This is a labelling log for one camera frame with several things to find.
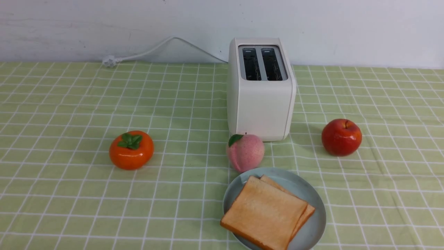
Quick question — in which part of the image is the toasted bread slice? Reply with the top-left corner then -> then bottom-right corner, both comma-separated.
220,176 -> 307,250
260,175 -> 316,240

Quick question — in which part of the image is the pink peach with leaf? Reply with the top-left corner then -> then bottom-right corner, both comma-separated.
226,133 -> 265,173

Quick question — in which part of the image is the white two-slot toaster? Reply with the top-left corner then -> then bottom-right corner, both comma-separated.
226,38 -> 297,141

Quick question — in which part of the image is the orange persimmon with green leaf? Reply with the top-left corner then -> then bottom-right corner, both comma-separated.
109,130 -> 154,170

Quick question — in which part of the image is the red apple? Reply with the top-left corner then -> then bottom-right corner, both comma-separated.
321,119 -> 362,157

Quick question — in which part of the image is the light blue plate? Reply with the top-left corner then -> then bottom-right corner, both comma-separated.
223,167 -> 326,250

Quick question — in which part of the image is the green checkered tablecloth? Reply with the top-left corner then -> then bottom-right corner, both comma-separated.
0,62 -> 444,250

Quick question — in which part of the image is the white toaster power cord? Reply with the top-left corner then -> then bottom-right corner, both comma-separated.
102,36 -> 229,68

